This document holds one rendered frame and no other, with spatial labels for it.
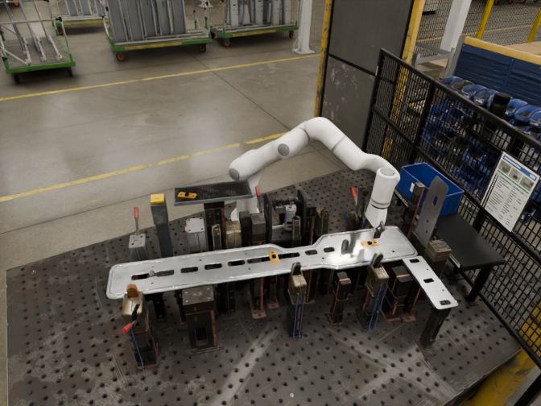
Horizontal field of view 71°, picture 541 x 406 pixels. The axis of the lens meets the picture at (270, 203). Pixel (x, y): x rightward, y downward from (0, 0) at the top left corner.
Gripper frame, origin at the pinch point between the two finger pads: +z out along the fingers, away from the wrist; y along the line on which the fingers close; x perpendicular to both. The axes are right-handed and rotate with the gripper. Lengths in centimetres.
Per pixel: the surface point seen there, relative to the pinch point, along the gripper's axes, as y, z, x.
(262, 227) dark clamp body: -15, 4, -49
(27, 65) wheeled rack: -556, 87, -308
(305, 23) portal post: -674, 57, 180
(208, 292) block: 17, 6, -77
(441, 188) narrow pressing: 2.9, -21.9, 26.5
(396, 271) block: 17.2, 10.5, 5.8
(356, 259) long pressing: 8.8, 8.7, -10.3
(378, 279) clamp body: 24.8, 5.0, -7.7
